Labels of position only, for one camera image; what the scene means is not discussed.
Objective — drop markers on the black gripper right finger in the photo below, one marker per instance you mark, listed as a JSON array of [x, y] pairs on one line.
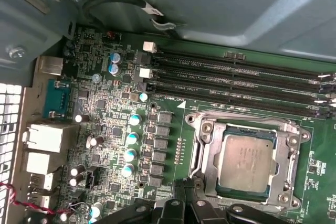
[[210, 214]]

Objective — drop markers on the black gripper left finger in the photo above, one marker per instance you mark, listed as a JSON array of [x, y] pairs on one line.
[[147, 213]]

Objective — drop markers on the metal socket cover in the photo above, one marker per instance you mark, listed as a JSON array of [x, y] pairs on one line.
[[208, 179]]

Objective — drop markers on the silver Intel CPU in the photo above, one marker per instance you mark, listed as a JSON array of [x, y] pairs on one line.
[[244, 163]]

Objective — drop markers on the CPU socket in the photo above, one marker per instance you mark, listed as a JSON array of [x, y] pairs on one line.
[[191, 119]]

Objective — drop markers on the black RAM slot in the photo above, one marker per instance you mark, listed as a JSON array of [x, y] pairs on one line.
[[262, 81], [262, 96], [262, 106], [262, 68]]

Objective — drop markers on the green motherboard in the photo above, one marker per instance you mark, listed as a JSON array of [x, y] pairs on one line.
[[118, 119]]

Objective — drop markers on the metal network port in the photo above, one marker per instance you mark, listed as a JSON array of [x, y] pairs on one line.
[[47, 137]]

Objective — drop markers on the blue rear port connector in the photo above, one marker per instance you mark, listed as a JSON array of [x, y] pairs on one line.
[[56, 98]]

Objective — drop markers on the black PC case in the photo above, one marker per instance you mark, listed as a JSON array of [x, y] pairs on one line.
[[223, 6]]

